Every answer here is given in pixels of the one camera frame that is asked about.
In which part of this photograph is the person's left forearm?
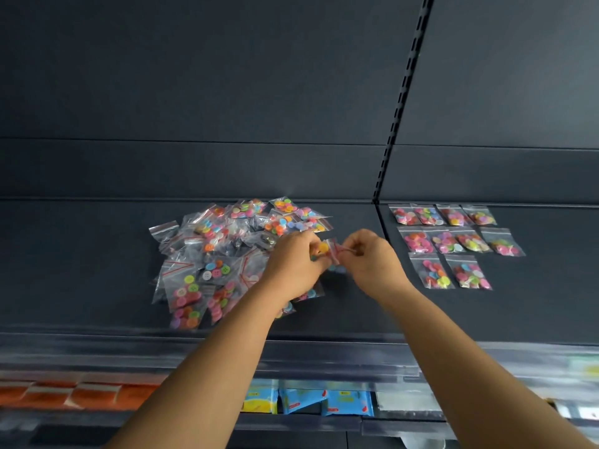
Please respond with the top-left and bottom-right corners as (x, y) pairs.
(104, 284), (291, 449)

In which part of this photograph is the blue yellow snack packet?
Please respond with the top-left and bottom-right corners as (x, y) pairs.
(241, 380), (280, 415)

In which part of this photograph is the person's right forearm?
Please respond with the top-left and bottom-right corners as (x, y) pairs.
(382, 286), (598, 449)

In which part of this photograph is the person's left hand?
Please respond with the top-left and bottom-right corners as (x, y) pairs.
(261, 230), (331, 307)

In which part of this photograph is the white flat packet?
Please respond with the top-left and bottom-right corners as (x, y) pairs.
(376, 390), (443, 415)

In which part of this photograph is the grid of arranged button bags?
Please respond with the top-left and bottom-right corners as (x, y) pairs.
(388, 203), (527, 291)

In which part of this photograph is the clear plastic button bag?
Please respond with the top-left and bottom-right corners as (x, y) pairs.
(320, 237), (359, 274)

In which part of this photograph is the person's right hand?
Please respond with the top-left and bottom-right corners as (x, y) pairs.
(338, 228), (415, 308)

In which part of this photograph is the row of orange boxes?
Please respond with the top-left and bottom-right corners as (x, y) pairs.
(0, 376), (169, 412)

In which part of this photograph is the pile of transparent button bags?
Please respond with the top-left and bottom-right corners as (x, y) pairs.
(149, 196), (334, 331)

